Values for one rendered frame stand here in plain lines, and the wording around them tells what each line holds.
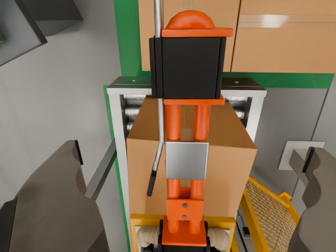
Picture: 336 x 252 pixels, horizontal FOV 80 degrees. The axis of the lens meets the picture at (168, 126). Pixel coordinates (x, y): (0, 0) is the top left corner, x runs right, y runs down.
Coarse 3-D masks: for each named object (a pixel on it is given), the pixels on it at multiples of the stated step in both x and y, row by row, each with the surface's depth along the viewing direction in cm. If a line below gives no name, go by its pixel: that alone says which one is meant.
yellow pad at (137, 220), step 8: (136, 216) 56; (144, 216) 56; (152, 216) 56; (160, 216) 56; (136, 224) 56; (144, 224) 56; (152, 224) 56; (136, 232) 57; (136, 248) 62; (144, 248) 57; (152, 248) 57
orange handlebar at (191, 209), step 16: (176, 16) 22; (192, 16) 22; (208, 16) 22; (176, 112) 27; (208, 112) 27; (176, 128) 28; (208, 128) 29; (176, 192) 34; (192, 192) 34; (176, 208) 35; (192, 208) 34; (176, 224) 37; (192, 224) 37
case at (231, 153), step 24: (144, 120) 73; (192, 120) 75; (216, 120) 76; (144, 144) 62; (216, 144) 61; (240, 144) 62; (144, 168) 67; (216, 168) 65; (240, 168) 64; (144, 192) 72; (216, 192) 70; (240, 192) 69
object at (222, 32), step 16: (176, 32) 21; (192, 32) 21; (208, 32) 21; (224, 32) 21; (176, 48) 22; (192, 48) 22; (208, 48) 22; (224, 48) 21; (176, 64) 22; (192, 64) 22; (208, 64) 22; (176, 80) 23; (192, 80) 23; (208, 80) 23; (176, 96) 24; (192, 96) 24; (208, 96) 24
